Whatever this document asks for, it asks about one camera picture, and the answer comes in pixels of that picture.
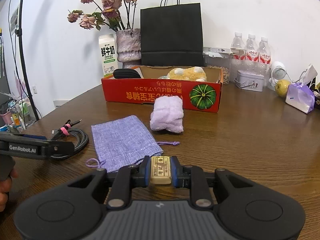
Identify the iridescent white plastic bag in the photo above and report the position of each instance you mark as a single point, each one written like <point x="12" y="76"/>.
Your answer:
<point x="163" y="77"/>

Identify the clear seed container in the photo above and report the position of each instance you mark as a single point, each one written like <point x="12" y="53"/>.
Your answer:
<point x="219" y="61"/>

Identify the cluttered wire shelf cart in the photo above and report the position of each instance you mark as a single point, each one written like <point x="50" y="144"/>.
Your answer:
<point x="16" y="113"/>

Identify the purple woven drawstring bag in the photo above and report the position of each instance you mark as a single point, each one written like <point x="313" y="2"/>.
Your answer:
<point x="123" y="142"/>

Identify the black paper shopping bag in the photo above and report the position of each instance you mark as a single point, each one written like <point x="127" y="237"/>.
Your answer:
<point x="171" y="34"/>

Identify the white small desk fan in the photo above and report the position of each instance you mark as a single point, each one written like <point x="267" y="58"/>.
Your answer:
<point x="277" y="72"/>

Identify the small cream stamp block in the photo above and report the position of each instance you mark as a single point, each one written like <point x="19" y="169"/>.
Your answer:
<point x="160" y="170"/>

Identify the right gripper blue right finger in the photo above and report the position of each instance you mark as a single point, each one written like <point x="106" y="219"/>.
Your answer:
<point x="183" y="176"/>

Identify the yellow green apple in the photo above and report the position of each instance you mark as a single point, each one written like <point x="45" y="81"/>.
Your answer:
<point x="281" y="87"/>

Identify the yellow white plush toy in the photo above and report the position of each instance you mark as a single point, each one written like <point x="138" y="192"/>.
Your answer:
<point x="188" y="74"/>

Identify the clear water bottle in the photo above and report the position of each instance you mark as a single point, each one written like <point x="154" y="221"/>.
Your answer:
<point x="238" y="55"/>
<point x="252" y="53"/>
<point x="264" y="59"/>

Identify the white green milk carton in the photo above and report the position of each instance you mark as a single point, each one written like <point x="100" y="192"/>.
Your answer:
<point x="108" y="53"/>

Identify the middle clear water bottle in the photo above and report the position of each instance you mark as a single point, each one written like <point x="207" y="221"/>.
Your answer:
<point x="252" y="53"/>

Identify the left clear water bottle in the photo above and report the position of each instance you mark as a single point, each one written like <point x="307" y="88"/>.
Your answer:
<point x="238" y="55"/>

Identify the lilac fluffy towel roll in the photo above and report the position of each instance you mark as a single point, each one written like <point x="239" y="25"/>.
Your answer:
<point x="167" y="114"/>

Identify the right clear water bottle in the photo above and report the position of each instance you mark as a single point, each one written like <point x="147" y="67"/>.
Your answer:
<point x="264" y="59"/>

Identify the white wall socket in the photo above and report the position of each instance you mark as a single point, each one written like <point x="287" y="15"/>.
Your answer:
<point x="59" y="103"/>

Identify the red orange cardboard box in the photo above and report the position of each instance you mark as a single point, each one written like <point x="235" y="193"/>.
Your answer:
<point x="196" y="95"/>

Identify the navy blue zip pouch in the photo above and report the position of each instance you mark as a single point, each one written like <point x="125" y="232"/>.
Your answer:
<point x="126" y="73"/>

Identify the black studio light stand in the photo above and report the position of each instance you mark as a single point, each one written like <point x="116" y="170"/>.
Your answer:
<point x="27" y="89"/>

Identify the small black printed box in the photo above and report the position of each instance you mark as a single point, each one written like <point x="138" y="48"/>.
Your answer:
<point x="317" y="100"/>

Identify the white pink flat carton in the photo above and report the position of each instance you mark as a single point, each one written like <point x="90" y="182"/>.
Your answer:
<point x="212" y="51"/>

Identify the purple textured ceramic vase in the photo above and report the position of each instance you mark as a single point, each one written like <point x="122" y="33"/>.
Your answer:
<point x="129" y="47"/>

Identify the dried pink rose bouquet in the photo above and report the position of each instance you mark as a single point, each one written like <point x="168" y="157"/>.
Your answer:
<point x="116" y="14"/>

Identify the wall poster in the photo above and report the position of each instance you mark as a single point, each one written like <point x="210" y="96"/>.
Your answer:
<point x="14" y="21"/>

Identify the colourful snack packet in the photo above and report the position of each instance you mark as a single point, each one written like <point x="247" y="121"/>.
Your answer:
<point x="316" y="91"/>

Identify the person's left hand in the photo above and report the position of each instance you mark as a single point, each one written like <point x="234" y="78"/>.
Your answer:
<point x="5" y="187"/>

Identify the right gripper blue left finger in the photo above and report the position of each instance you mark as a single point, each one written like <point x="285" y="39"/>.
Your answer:
<point x="136" y="175"/>

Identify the purple tissue packet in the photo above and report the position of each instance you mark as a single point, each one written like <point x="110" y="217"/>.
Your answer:
<point x="299" y="95"/>

